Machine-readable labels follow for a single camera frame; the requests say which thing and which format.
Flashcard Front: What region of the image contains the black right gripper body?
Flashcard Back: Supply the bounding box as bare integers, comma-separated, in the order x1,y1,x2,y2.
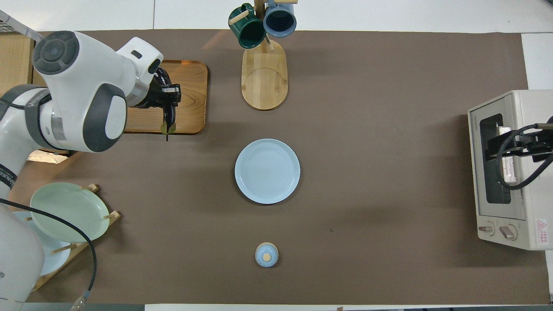
516,130,553,163

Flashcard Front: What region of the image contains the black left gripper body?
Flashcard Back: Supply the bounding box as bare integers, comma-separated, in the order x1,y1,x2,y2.
137,80,181,109

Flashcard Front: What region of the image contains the glass oven door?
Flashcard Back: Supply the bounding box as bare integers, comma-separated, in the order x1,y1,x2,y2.
469,97,526,221

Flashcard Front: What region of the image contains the light blue serving plate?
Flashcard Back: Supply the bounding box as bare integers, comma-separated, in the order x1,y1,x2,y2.
235,139,301,204

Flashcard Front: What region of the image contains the white toaster oven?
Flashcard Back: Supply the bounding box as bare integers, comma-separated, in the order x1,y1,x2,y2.
468,90,553,251

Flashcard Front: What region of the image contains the wooden serving tray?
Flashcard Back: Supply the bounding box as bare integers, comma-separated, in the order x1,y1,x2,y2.
123,60,209,135

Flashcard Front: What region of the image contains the wooden mug tree stand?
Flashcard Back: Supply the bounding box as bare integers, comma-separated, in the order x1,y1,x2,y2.
228,0,299,111

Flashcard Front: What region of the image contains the dark green mug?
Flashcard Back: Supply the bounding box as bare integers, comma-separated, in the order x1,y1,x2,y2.
228,3,267,49

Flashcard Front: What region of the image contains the wooden plate rack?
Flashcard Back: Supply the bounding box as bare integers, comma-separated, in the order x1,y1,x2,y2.
26,184,121,292

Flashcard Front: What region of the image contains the pale green plate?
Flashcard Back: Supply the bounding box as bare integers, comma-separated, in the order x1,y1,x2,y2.
30,182,110,243

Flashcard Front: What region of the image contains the blue mug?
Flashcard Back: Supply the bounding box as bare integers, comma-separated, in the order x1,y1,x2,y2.
263,0,297,38

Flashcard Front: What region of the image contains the white folded cloth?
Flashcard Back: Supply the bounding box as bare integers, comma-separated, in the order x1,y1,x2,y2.
0,10,44,42

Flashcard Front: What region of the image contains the brown table mat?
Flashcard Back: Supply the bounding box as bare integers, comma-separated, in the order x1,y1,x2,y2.
0,29,550,305

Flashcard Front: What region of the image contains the small blue call bell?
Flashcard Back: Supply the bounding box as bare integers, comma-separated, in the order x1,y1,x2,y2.
255,242,279,268

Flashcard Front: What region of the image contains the light blue racked plate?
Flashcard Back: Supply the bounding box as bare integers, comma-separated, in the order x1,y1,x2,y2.
11,211,72,277

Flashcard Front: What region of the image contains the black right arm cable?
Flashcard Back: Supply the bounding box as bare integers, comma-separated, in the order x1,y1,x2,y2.
496,124,553,190

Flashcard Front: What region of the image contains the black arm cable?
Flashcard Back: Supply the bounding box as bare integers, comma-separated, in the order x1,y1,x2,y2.
496,124,553,190
0,198,96,310

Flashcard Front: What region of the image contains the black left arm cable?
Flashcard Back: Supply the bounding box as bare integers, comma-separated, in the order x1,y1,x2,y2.
0,198,96,310

